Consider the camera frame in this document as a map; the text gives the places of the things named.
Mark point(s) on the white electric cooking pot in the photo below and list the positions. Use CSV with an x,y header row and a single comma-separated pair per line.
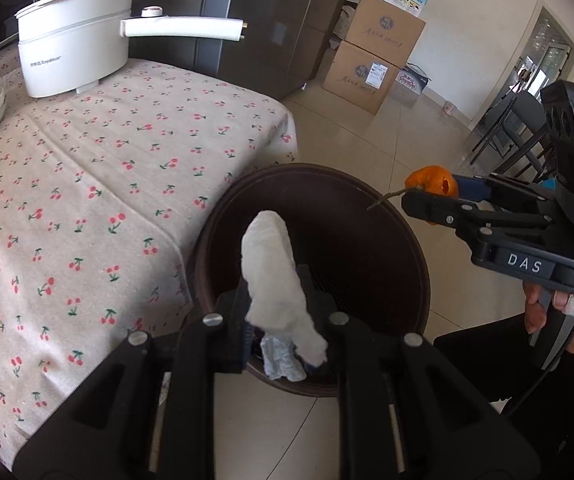
x,y
72,45

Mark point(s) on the dark dining chair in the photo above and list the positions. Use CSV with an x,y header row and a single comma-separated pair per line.
x,y
514,130

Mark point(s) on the dark brown round trash bin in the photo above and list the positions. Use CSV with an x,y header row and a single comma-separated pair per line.
x,y
357,240

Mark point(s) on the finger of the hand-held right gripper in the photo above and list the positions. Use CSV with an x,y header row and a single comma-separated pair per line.
x,y
477,187
447,210

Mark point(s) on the cherry print tablecloth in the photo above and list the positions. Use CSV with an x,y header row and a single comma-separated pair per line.
x,y
92,185

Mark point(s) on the orange pepper with stem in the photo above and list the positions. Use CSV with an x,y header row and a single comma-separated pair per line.
x,y
429,180

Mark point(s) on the large cardboard box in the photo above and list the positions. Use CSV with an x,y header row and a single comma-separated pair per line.
x,y
384,30
359,77

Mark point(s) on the white tissue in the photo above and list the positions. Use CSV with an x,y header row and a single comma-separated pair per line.
x,y
277,280

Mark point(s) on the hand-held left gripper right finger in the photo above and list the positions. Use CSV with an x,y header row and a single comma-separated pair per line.
x,y
359,365

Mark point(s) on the crumpled silver wrapper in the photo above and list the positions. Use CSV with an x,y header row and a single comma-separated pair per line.
x,y
282,360

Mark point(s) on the grey refrigerator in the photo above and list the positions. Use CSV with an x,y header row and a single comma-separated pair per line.
x,y
267,25

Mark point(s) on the glass door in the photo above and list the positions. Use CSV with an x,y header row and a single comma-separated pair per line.
x,y
532,55

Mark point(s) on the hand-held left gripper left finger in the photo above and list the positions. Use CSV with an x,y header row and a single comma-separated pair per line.
x,y
232,332

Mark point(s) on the person's dark trousers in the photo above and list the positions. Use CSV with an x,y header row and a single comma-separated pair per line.
x,y
542,410

